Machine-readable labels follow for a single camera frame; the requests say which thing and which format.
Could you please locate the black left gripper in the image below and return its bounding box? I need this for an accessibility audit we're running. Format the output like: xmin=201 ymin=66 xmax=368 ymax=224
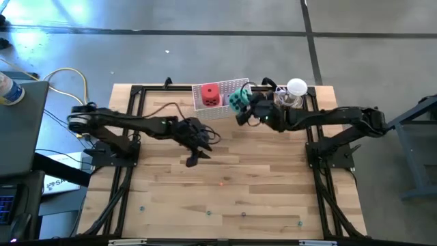
xmin=172 ymin=117 xmax=213 ymax=168

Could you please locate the white plastic bottle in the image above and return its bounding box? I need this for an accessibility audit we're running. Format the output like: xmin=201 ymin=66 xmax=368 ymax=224
xmin=0 ymin=71 xmax=25 ymax=106

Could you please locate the large red foam die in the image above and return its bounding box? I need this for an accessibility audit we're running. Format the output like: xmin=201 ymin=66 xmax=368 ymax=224
xmin=200 ymin=83 xmax=221 ymax=107

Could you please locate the backlit black keyboard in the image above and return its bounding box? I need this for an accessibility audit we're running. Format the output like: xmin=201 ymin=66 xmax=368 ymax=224
xmin=0 ymin=184 xmax=18 ymax=226

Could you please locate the blue grey metal stand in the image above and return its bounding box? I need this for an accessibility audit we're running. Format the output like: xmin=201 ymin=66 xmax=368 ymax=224
xmin=376 ymin=94 xmax=437 ymax=201

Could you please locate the white mushroom table lamp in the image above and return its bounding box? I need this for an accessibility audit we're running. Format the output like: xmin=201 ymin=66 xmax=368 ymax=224
xmin=275 ymin=78 xmax=309 ymax=113

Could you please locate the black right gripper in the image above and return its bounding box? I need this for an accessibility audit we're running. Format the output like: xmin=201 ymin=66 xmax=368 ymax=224
xmin=236 ymin=91 xmax=287 ymax=133

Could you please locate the white printed box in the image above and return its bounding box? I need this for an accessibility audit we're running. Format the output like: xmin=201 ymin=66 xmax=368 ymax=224
xmin=42 ymin=152 xmax=83 ymax=195

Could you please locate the white coiled lamp cable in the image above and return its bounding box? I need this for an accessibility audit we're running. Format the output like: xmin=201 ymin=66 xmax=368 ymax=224
xmin=274 ymin=85 xmax=290 ymax=104

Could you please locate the black aluminium table frame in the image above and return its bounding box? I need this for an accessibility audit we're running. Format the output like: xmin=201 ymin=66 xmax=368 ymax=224
xmin=78 ymin=77 xmax=368 ymax=240

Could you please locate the white table edge bracket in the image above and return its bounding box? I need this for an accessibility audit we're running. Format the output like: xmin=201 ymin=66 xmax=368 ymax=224
xmin=298 ymin=240 xmax=338 ymax=246
xmin=108 ymin=238 xmax=147 ymax=246

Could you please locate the dark grey side desk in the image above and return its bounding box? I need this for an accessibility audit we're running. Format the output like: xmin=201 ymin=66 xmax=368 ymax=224
xmin=0 ymin=80 xmax=50 ymax=177

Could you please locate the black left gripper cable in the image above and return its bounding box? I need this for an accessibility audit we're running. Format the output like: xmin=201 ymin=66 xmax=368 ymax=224
xmin=201 ymin=124 xmax=222 ymax=145

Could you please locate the white perforated basket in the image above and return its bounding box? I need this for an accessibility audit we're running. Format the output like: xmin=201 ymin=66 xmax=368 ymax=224
xmin=191 ymin=77 xmax=252 ymax=121

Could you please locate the yellow floor cable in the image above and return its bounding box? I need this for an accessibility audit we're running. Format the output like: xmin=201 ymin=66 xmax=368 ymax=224
xmin=0 ymin=57 xmax=97 ymax=115

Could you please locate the black computer mouse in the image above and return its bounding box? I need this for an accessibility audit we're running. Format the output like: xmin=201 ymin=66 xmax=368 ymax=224
xmin=10 ymin=213 xmax=32 ymax=240

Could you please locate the large green foam die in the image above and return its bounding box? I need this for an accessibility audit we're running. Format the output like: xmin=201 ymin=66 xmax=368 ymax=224
xmin=227 ymin=87 xmax=253 ymax=114

